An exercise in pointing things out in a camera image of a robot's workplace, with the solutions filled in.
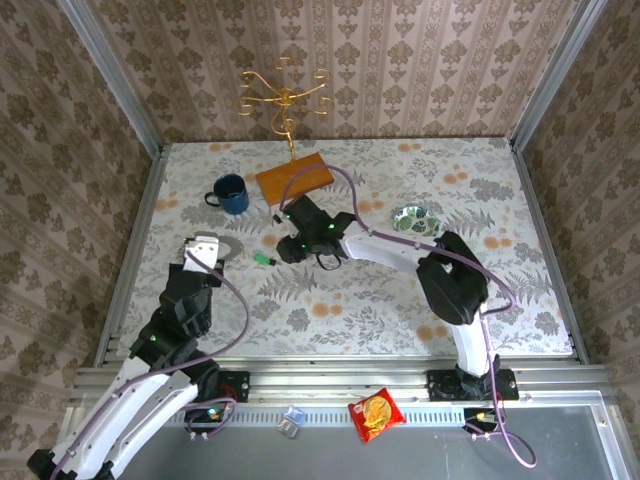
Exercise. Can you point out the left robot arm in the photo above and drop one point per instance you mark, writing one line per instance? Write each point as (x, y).
(125, 405)

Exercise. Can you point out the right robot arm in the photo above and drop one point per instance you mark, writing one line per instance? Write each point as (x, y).
(450, 280)

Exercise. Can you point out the gold hook stand wooden base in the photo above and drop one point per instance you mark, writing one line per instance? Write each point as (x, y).
(295, 185)

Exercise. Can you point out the blue ceramic mug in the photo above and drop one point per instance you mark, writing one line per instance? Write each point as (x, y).
(232, 197)

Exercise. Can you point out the green leaf patterned bowl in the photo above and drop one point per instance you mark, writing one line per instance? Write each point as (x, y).
(415, 220)

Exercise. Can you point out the black electronics box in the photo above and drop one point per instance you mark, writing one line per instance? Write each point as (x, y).
(210, 415)

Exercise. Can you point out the red snack packet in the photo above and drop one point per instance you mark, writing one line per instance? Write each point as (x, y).
(377, 415)

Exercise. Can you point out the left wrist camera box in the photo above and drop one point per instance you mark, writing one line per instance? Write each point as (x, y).
(200, 252)

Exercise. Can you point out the aluminium table side rail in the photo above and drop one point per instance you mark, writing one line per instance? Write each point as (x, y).
(134, 250)
(548, 250)

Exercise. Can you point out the aluminium front rail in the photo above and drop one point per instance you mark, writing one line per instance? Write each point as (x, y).
(325, 382)

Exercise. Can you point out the aluminium frame post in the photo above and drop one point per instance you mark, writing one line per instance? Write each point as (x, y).
(554, 75)
(116, 80)

